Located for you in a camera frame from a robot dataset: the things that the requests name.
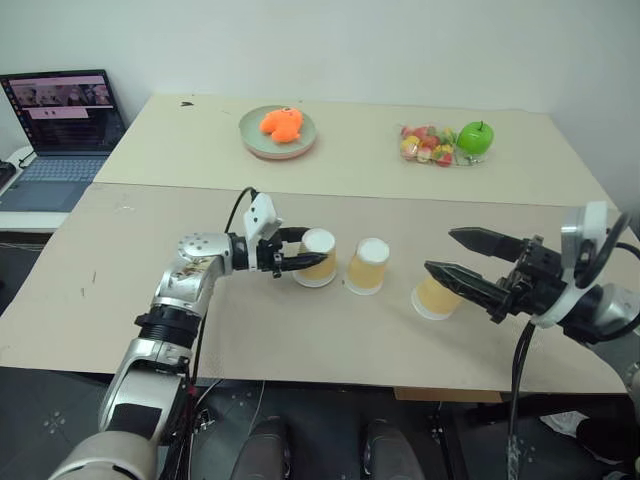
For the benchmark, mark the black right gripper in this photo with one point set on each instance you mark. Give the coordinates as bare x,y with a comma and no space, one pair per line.
537,280

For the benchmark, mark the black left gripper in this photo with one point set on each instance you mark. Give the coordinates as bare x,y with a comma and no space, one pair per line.
274,252

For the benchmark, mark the tan paper cup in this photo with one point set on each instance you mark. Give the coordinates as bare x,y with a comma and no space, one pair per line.
321,274
367,275
432,301

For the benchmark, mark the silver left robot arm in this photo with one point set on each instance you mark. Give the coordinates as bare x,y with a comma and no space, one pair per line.
190,280

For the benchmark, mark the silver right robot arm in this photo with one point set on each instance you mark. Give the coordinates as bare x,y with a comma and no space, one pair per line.
615,305

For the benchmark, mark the crumpled white paper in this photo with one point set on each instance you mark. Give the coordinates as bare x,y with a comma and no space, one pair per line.
562,424

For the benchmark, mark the green plate with pink rim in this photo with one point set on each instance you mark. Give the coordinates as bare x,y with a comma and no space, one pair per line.
250,136

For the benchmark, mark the orange plush toy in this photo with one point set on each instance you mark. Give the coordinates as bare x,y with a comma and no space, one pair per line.
282,125

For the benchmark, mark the clear bag of candy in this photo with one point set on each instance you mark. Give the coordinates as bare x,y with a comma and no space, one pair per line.
425,147

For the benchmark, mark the green apple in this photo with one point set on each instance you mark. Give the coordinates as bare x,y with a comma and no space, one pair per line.
475,137

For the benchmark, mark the brown cardboard strip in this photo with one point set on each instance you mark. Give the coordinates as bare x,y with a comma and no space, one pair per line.
445,395

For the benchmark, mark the dark grey rounded shape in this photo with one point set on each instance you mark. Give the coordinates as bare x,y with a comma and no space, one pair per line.
390,450
262,450

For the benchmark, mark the grey open laptop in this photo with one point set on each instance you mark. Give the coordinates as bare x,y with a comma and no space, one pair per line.
65,170

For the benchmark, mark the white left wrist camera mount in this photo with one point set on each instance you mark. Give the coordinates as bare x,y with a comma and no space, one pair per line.
262,217

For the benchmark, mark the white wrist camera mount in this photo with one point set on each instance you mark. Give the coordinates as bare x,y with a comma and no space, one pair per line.
595,216
262,217

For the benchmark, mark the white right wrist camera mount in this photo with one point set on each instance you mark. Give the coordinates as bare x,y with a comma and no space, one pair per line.
595,216

